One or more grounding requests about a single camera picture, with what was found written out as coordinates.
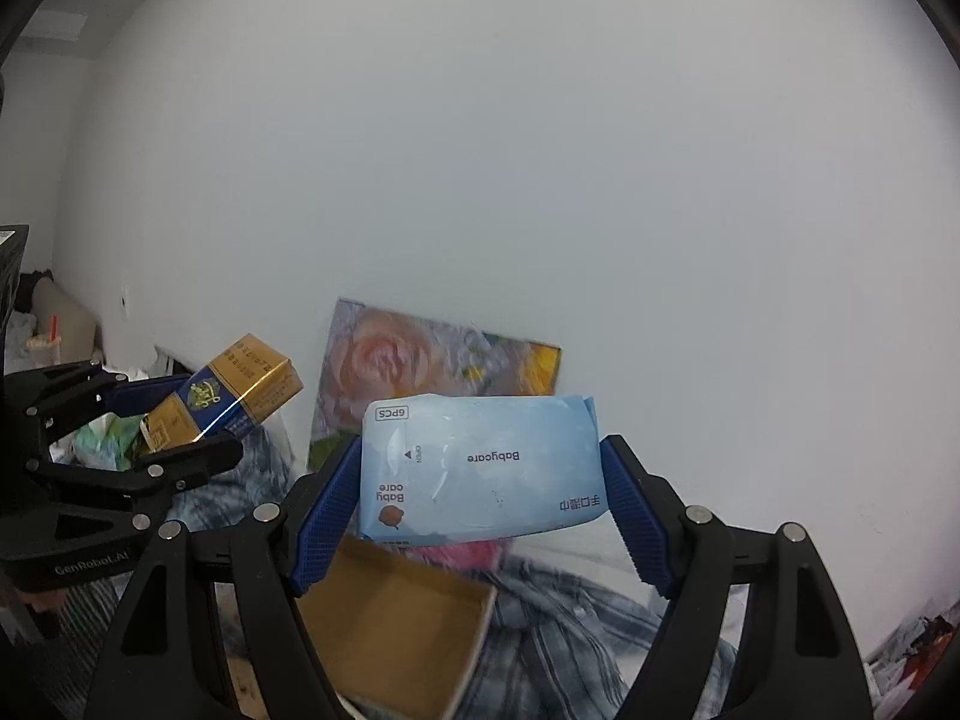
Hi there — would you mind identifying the light blue wet wipes pack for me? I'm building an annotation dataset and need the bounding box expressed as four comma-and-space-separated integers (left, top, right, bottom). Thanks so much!
358, 394, 612, 545

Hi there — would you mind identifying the plastic cup with straw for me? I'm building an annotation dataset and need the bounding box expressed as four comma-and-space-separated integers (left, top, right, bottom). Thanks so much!
26, 315, 65, 370

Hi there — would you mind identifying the pink fuzzy cloth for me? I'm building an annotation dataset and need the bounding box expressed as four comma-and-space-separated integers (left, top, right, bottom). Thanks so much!
409, 536, 511, 575

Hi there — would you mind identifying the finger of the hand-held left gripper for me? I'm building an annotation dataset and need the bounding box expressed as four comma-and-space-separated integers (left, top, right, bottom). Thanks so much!
0, 360, 197, 458
26, 433, 245, 541

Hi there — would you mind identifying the green printed packet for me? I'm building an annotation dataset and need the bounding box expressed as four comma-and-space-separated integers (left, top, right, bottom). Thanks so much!
75, 416, 151, 470

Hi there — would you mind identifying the blue plaid cloth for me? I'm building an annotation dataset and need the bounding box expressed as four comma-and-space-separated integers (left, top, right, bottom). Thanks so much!
157, 431, 740, 720

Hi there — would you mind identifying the floral painting canvas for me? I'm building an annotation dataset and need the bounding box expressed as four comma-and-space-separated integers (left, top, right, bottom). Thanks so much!
306, 298, 562, 473

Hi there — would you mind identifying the printed paper bag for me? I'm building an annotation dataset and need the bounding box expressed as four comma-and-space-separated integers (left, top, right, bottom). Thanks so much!
862, 596, 953, 713

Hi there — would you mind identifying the beige cushion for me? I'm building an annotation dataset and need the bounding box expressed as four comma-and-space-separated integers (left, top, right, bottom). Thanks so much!
34, 277, 100, 368

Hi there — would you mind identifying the brown cardboard box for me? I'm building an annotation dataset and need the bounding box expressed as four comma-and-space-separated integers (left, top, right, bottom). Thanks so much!
289, 536, 498, 717

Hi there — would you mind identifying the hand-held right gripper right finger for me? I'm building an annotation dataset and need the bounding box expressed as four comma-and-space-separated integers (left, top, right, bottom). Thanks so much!
600, 433, 875, 720

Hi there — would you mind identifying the gold and blue cigarette box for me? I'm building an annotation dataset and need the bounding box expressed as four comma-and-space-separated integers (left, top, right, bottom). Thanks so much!
140, 334, 305, 455

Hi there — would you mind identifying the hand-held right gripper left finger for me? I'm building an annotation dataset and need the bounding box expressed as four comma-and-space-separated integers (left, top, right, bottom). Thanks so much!
84, 431, 368, 720

